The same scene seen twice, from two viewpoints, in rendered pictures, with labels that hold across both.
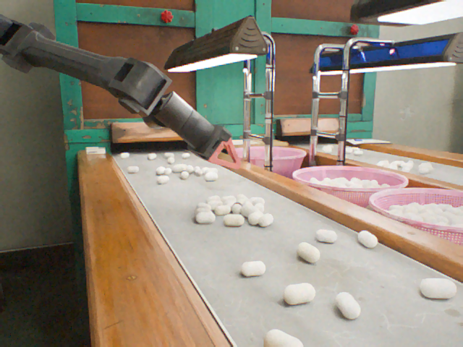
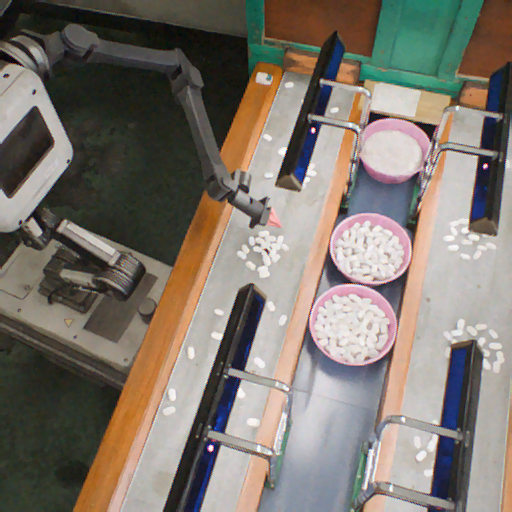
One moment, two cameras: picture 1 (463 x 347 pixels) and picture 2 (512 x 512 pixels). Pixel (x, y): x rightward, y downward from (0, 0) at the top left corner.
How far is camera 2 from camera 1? 1.61 m
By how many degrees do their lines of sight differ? 58
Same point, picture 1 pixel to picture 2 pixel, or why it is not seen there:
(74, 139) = (256, 52)
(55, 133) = not seen: outside the picture
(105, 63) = (206, 163)
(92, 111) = (273, 32)
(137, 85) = (213, 194)
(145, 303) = (168, 316)
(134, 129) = (303, 62)
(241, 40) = (281, 183)
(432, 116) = not seen: outside the picture
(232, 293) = (203, 319)
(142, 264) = (182, 292)
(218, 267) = (213, 300)
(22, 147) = not seen: outside the picture
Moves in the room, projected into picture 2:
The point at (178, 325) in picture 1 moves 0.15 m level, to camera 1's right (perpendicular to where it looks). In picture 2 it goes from (169, 332) to (206, 360)
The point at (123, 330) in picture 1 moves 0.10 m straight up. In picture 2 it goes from (156, 325) to (151, 312)
